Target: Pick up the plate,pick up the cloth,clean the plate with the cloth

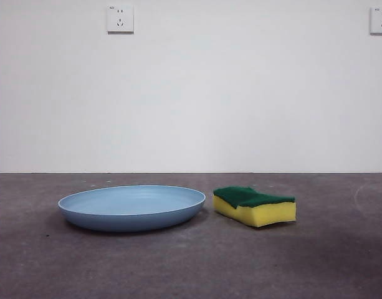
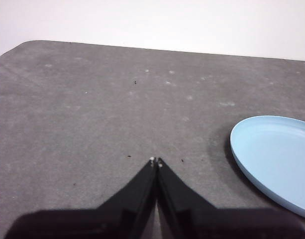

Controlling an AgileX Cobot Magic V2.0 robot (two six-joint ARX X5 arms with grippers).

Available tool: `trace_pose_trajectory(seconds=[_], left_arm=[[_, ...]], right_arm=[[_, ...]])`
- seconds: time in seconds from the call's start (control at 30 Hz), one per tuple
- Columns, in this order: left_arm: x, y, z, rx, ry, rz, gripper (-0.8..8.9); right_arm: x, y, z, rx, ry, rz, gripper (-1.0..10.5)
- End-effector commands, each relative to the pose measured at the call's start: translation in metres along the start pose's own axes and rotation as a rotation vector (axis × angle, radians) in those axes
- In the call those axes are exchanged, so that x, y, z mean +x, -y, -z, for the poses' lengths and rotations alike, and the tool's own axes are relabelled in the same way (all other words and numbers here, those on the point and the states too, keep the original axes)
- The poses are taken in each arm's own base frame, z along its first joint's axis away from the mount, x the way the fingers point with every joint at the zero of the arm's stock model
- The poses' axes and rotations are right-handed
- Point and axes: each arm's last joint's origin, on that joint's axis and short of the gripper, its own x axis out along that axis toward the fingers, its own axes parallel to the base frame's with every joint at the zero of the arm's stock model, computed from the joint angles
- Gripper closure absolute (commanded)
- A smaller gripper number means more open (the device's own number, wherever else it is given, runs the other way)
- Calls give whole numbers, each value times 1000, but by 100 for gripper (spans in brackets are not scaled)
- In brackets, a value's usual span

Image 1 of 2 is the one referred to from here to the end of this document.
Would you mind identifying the blue round plate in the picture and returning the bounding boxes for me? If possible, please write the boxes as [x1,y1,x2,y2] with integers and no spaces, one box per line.
[57,184,207,233]

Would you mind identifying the yellow sponge with green pad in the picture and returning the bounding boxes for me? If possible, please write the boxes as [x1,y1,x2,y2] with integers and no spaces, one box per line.
[212,186,297,229]

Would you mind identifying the white wall socket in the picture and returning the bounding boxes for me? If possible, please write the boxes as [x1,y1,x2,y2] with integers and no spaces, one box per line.
[370,6,382,36]
[106,4,135,34]

